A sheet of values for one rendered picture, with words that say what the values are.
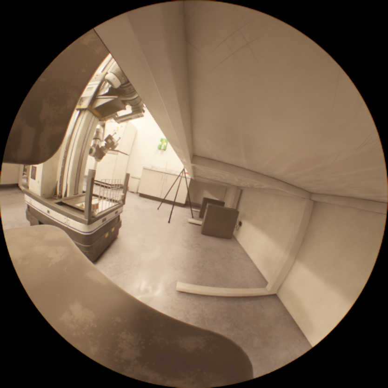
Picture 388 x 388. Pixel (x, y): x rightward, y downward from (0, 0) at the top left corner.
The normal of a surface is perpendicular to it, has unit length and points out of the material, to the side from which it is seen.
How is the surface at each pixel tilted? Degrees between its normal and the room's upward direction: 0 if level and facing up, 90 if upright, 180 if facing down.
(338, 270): 90
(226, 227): 90
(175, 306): 0
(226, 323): 0
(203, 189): 90
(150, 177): 90
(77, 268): 0
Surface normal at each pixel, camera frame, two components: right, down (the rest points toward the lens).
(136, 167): 0.00, 0.08
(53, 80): 0.93, 0.24
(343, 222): -0.97, -0.22
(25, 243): 0.23, -0.97
